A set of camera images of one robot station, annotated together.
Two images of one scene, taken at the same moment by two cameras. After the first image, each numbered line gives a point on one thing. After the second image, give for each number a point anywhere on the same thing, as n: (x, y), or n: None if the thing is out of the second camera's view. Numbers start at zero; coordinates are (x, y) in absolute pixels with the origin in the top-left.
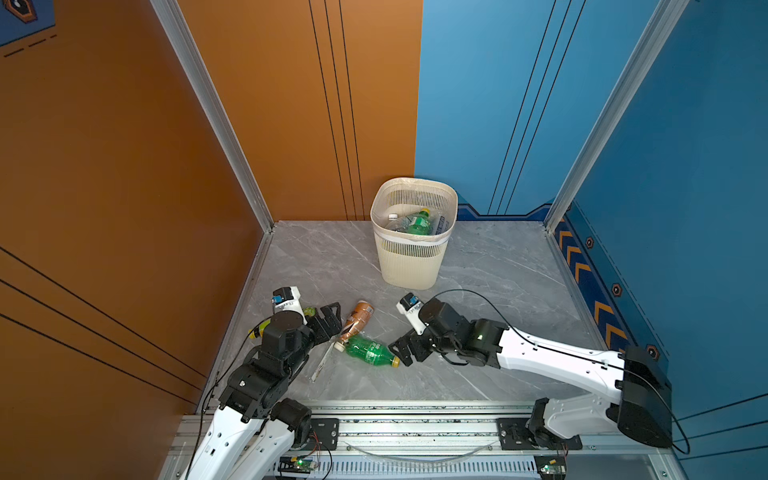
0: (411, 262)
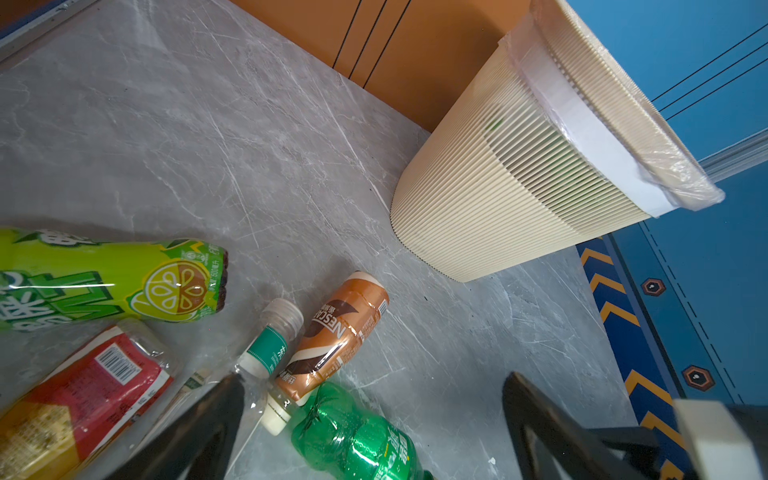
0: (553, 143)
